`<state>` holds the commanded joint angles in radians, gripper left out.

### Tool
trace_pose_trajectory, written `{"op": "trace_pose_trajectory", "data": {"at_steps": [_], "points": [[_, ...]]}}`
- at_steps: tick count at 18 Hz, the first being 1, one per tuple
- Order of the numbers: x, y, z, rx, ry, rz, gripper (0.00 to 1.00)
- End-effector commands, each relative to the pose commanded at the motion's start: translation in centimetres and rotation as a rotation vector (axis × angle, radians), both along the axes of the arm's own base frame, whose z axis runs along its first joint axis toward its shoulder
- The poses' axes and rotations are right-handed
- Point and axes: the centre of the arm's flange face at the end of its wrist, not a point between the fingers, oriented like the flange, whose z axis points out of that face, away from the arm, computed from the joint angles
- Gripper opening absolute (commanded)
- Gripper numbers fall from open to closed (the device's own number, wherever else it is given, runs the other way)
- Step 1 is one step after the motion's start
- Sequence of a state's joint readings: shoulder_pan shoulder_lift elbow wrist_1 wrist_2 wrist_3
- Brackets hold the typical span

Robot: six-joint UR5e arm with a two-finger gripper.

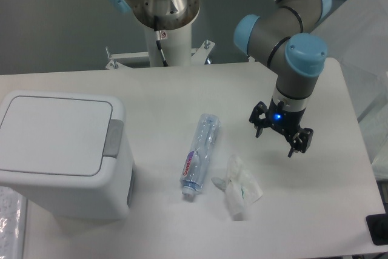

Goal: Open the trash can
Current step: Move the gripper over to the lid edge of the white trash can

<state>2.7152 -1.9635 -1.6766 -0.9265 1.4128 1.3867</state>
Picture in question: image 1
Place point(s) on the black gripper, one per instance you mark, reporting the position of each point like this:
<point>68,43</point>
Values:
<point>285,123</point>

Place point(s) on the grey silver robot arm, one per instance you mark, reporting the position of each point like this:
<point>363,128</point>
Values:
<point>282,42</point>

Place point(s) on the grey trash can push button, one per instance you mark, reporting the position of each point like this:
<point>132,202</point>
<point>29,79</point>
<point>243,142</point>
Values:
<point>113,138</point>

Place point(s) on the white plastic trash can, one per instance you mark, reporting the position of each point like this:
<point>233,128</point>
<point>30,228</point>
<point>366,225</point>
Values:
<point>104,195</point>

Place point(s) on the white trash can lid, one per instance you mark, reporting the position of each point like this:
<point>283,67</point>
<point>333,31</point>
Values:
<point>53,135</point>

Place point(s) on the crumpled white plastic wrapper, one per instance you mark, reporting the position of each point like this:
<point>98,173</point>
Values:
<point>240,187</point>

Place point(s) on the clear empty plastic bottle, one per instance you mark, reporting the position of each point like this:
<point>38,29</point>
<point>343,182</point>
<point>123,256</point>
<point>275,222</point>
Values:
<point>199,156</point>

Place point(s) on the black device at table edge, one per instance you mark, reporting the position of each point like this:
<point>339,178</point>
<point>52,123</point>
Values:
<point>377,225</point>

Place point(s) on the clear bubble wrap sheet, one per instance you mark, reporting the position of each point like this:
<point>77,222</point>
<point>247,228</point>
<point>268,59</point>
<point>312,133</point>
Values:
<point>13,218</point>

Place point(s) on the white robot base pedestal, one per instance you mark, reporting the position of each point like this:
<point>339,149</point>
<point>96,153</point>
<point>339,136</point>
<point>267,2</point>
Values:
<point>167,26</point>

